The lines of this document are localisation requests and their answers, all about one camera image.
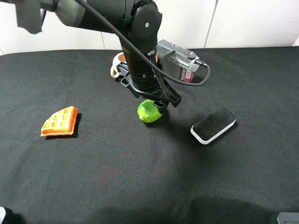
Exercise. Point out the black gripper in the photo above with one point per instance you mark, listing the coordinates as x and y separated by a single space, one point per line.
144 83

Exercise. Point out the green lime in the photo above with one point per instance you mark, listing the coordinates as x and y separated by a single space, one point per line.
148 112

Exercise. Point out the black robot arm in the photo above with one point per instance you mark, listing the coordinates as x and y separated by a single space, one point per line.
135 22

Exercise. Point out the grey object bottom right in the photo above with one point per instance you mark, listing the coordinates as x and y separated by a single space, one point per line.
288 218

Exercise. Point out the white black object bottom left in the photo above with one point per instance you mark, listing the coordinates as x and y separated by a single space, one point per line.
6 215

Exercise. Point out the dark red small box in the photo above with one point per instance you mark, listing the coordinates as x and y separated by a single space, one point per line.
186 75

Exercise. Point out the cream ceramic teapot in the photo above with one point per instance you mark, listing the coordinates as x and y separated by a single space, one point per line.
119 58

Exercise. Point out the black white eraser block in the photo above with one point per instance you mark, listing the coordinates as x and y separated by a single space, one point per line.
213 126

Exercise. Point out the orange waffle piece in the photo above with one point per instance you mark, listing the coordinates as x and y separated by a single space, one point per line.
60 123

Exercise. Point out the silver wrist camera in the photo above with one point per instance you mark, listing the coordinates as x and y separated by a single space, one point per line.
180 56

